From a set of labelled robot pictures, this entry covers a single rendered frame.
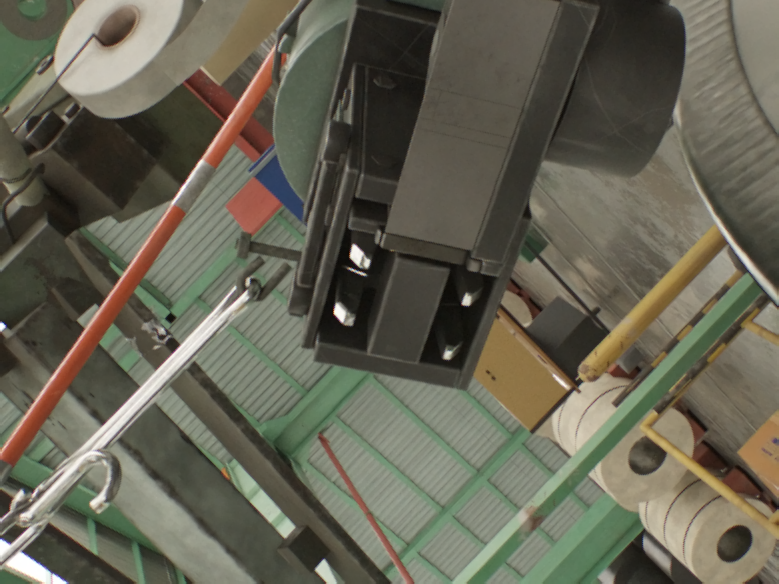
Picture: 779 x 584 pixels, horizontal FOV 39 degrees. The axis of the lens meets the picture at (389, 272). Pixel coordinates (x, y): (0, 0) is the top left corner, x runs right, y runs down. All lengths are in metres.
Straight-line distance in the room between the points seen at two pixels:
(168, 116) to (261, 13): 3.72
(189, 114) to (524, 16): 0.99
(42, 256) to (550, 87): 0.83
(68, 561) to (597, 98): 0.91
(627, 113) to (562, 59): 0.04
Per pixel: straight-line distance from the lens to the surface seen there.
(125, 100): 1.11
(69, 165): 1.22
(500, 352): 10.58
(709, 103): 0.61
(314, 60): 0.58
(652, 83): 0.45
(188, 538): 1.26
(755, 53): 0.63
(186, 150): 1.36
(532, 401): 10.94
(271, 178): 9.38
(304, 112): 0.60
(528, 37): 0.42
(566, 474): 3.99
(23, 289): 1.19
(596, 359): 4.33
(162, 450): 1.22
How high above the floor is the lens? 1.46
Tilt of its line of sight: 1 degrees down
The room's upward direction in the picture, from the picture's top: 136 degrees counter-clockwise
